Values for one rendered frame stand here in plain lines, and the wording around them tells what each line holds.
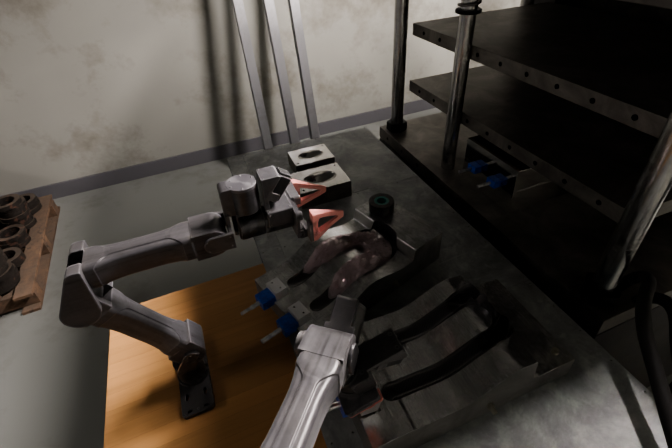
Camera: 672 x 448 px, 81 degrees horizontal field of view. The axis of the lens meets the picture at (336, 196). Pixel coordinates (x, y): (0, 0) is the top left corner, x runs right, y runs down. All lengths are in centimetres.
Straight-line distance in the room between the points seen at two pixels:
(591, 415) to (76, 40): 322
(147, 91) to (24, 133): 87
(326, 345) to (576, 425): 65
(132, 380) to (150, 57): 249
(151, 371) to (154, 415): 12
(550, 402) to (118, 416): 96
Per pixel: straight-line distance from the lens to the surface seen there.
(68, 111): 342
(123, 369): 120
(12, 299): 274
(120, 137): 347
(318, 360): 57
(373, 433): 88
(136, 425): 110
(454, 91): 158
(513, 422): 103
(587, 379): 115
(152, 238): 79
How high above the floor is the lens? 170
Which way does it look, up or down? 36 degrees down
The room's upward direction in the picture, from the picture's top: 4 degrees counter-clockwise
